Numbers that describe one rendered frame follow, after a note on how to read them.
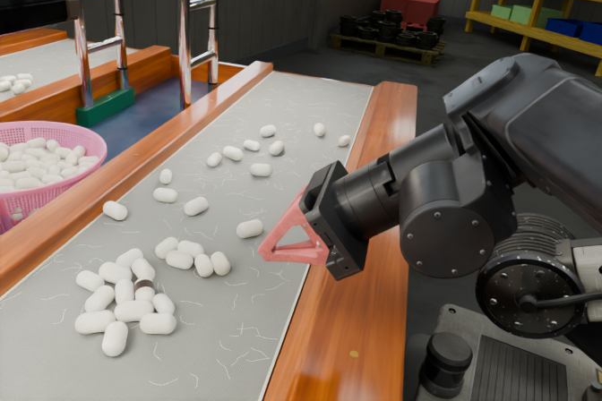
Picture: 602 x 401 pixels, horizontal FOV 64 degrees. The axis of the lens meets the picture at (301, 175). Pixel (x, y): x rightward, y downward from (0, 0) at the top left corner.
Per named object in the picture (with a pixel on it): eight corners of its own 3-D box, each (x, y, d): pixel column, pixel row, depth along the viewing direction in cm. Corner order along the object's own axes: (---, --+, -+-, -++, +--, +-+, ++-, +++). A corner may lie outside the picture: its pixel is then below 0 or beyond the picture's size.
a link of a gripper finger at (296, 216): (231, 240, 43) (316, 195, 39) (256, 202, 49) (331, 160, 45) (275, 296, 44) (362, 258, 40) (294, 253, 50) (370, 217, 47)
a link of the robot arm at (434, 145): (485, 159, 40) (451, 105, 38) (501, 204, 34) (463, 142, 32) (411, 194, 43) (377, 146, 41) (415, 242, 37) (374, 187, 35)
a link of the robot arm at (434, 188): (570, 136, 37) (508, 51, 34) (634, 223, 27) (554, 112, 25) (437, 213, 42) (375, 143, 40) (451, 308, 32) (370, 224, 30)
